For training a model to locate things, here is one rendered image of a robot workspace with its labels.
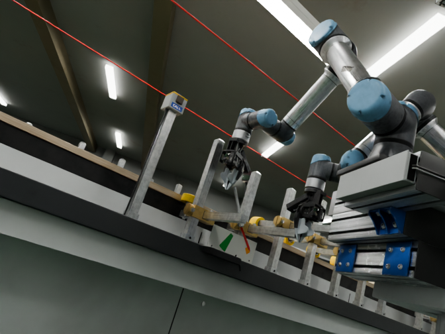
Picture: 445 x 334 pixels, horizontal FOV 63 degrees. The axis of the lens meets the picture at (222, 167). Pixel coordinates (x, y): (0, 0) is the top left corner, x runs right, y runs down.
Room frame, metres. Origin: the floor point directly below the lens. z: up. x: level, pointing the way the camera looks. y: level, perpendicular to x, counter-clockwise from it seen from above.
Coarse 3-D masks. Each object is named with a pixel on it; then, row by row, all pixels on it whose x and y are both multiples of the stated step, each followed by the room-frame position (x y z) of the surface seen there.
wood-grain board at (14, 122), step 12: (0, 120) 1.25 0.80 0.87; (12, 120) 1.26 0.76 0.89; (36, 132) 1.31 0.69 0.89; (60, 144) 1.36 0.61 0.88; (72, 144) 1.38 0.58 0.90; (84, 156) 1.41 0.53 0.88; (96, 156) 1.43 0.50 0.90; (108, 168) 1.47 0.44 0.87; (120, 168) 1.49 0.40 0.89; (168, 192) 1.63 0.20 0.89; (300, 252) 2.14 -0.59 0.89; (324, 264) 2.27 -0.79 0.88
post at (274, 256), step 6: (288, 192) 1.76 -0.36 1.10; (294, 192) 1.76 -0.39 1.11; (288, 198) 1.75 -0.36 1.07; (294, 198) 1.77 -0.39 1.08; (282, 210) 1.77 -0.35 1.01; (282, 216) 1.76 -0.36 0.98; (288, 216) 1.76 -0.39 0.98; (276, 240) 1.76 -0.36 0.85; (282, 240) 1.76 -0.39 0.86; (276, 246) 1.75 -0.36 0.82; (270, 252) 1.78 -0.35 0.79; (276, 252) 1.75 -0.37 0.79; (270, 258) 1.77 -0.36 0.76; (276, 258) 1.76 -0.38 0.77; (270, 264) 1.76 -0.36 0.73; (276, 264) 1.76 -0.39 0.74
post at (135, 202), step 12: (168, 120) 1.34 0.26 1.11; (168, 132) 1.35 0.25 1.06; (156, 144) 1.34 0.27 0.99; (156, 156) 1.35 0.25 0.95; (144, 168) 1.35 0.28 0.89; (144, 180) 1.34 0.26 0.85; (132, 192) 1.35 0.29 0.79; (144, 192) 1.35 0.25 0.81; (132, 204) 1.34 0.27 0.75; (132, 216) 1.34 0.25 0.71
